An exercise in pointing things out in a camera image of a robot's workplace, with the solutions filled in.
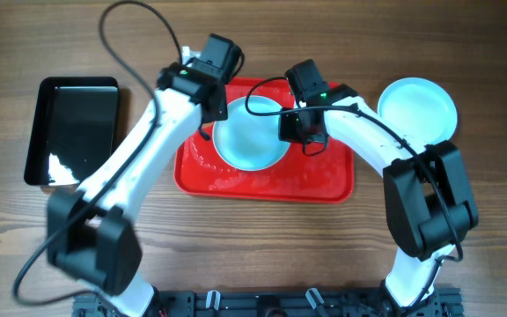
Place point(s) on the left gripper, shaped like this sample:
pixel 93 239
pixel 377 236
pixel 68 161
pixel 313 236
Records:
pixel 221 114

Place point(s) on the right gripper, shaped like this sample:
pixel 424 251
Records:
pixel 287 133

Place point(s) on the light blue plate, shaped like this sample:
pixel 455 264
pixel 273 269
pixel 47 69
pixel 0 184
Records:
pixel 420 108
pixel 248 142

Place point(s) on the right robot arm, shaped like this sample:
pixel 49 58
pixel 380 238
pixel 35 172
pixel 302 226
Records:
pixel 430 206

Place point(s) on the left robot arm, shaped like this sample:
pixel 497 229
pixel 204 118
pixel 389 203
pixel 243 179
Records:
pixel 91 234

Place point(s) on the red plastic tray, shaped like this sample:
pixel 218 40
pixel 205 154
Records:
pixel 322 176

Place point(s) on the black rectangular water tray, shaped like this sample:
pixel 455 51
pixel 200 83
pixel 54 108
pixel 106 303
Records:
pixel 74 129

